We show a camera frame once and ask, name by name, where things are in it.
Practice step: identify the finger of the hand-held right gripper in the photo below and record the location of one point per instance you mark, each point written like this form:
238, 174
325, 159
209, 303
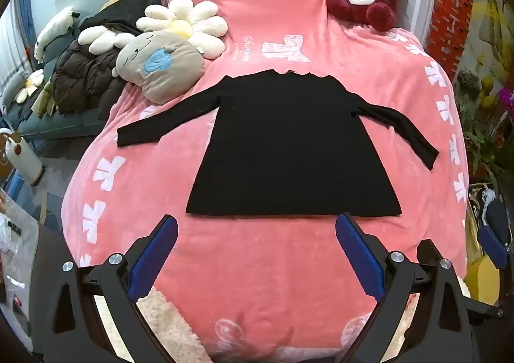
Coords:
492, 245

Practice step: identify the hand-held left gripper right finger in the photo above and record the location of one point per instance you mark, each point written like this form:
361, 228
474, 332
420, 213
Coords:
357, 254

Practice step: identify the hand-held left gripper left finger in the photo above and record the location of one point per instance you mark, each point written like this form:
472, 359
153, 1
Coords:
157, 250

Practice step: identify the black long-sleeve top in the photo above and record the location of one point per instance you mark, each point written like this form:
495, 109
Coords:
293, 146

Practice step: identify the yellow box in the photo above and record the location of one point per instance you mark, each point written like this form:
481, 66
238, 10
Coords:
482, 278

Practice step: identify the pink bow-print blanket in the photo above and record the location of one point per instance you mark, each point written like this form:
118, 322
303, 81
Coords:
281, 266

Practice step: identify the white fluffy cloth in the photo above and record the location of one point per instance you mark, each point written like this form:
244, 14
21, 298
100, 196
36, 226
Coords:
172, 327

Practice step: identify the green potted plants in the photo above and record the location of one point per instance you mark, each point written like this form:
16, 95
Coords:
486, 126

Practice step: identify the clear plastic cover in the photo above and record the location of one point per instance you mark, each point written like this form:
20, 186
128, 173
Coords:
16, 226

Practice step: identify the teal sofa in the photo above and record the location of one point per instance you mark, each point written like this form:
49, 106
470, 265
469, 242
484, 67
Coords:
60, 126

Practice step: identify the white bear-face appliance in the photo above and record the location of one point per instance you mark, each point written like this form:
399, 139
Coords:
24, 162

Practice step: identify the grey round face cushion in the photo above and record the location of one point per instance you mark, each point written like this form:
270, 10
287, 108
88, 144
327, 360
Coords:
160, 77

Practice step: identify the brown puffer jacket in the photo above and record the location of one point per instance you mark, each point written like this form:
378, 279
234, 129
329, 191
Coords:
80, 77

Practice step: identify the small white flower pillow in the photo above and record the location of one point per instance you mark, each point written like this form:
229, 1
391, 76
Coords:
28, 85

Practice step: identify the large white flower pillow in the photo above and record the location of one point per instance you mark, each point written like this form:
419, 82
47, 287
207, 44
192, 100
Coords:
200, 17

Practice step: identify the black jacket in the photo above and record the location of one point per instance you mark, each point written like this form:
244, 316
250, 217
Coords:
120, 15

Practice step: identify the white plush seal toy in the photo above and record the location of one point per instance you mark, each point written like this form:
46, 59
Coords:
52, 29

